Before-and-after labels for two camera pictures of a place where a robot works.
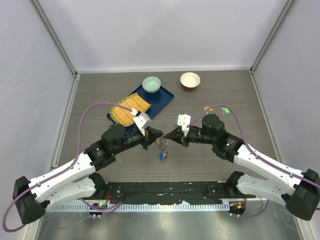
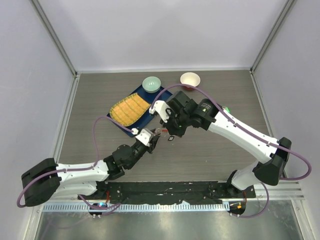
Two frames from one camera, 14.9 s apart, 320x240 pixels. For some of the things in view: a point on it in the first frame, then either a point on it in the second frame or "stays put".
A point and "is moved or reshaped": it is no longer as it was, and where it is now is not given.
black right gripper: [178, 136] to [173, 131]
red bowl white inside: [190, 80] stays put
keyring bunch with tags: [163, 154] is moved or reshaped
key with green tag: [225, 110] stays put
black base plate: [172, 192] stays put
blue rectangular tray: [158, 100] stays put
